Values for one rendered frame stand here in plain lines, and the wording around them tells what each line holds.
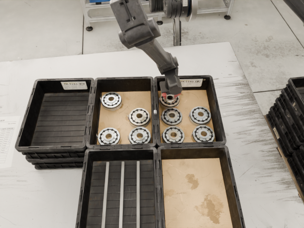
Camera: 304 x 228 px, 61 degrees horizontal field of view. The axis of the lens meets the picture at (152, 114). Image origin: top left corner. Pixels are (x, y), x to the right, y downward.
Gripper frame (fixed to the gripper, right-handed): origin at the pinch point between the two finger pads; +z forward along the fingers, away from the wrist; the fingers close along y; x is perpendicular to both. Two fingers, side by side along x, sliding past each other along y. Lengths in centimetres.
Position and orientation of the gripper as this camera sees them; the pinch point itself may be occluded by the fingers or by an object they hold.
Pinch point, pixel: (169, 97)
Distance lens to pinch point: 130.7
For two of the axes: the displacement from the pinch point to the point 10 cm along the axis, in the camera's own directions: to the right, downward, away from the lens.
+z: 0.1, 5.5, 8.3
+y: 9.9, -1.2, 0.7
